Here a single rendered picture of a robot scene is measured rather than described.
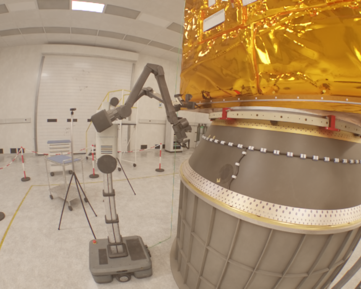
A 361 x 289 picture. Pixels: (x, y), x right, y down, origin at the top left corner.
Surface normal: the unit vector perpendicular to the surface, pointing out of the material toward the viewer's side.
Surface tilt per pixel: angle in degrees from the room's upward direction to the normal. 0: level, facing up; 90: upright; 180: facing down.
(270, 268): 90
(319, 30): 88
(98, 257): 0
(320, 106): 90
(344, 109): 90
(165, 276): 0
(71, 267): 0
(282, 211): 43
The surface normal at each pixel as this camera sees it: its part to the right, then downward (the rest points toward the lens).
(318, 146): -0.33, -0.38
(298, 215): -0.29, -0.66
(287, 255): -0.46, 0.09
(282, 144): -0.52, -0.40
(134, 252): 0.06, -0.99
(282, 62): -0.86, 0.02
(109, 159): 0.43, 0.14
